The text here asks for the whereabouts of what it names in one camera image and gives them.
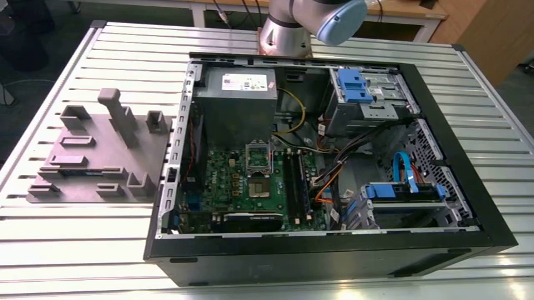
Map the metal socket cover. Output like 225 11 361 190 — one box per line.
244 140 275 176

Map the CPU socket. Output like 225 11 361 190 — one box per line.
248 176 275 199

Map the black RAM slot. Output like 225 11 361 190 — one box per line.
291 149 308 218
281 148 299 223

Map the grey power supply unit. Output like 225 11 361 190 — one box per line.
193 67 279 142

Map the green motherboard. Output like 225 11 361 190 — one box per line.
178 148 331 234

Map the blue RAM slot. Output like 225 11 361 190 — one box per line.
299 182 313 215

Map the grey metal drive cage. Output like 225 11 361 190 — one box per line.
324 66 420 136

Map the black graphics card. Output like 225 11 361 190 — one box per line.
212 211 284 233

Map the hard disk in blue carrier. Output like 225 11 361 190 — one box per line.
361 183 448 203

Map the grey metal disk bay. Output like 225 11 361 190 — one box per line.
341 183 475 232

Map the black open PC case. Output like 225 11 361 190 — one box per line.
142 51 519 288

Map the grey plastic parts rack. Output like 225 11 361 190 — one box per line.
25 88 174 204

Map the dark RAM stick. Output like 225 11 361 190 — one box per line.
57 168 105 176

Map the wooden cabinet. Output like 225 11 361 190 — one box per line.
428 0 534 88

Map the yellow wire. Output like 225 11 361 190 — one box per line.
272 88 307 136

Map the orange wire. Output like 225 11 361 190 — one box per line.
315 177 335 206

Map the black wire bundle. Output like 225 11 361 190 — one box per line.
309 120 413 188

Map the blue plastic drive bracket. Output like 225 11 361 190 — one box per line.
336 68 368 103

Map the light blue flat wire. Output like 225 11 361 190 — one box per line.
392 151 419 193

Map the black cable brass sleeve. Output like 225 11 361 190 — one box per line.
212 0 231 26

